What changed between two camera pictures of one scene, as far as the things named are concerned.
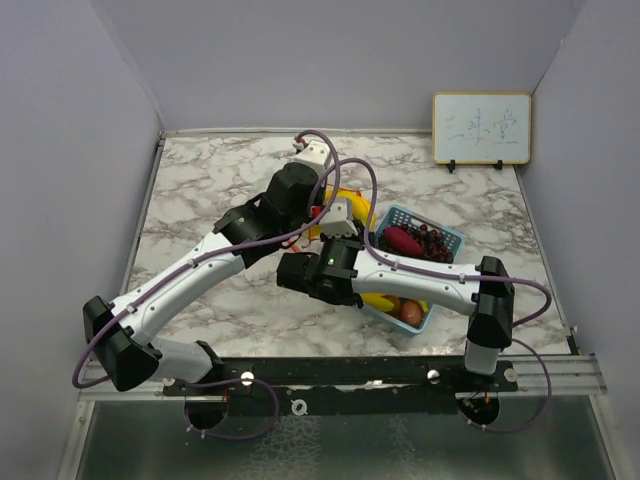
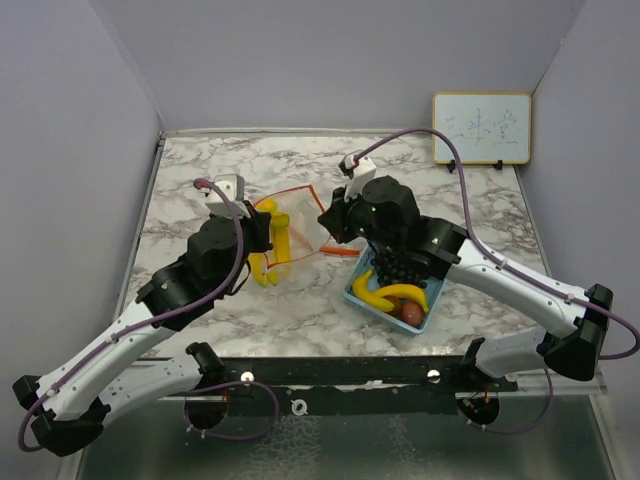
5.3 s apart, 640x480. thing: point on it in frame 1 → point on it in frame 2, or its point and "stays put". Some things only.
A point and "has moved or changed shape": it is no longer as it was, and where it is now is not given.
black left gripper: (320, 194) → (260, 224)
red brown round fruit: (410, 312) stays put
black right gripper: (354, 241) → (336, 214)
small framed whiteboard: (481, 128) stays put
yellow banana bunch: (360, 210) has moved or changed shape
